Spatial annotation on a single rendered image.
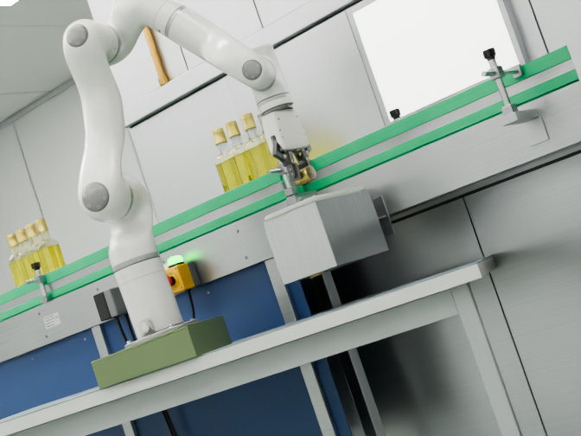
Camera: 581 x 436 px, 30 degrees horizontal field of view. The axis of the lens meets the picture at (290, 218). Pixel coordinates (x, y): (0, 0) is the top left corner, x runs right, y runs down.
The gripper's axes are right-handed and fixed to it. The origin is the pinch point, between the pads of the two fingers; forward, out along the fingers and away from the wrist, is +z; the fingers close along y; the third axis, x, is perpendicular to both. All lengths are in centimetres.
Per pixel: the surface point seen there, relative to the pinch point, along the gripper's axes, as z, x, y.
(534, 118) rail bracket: 9, 51, -21
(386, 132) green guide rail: -3.1, 11.6, -23.1
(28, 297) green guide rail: -4, -131, -10
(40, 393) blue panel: 27, -140, -10
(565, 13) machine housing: -6, 72, -7
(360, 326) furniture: 39.1, 4.8, 4.2
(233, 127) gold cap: -24, -37, -25
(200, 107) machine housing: -38, -60, -40
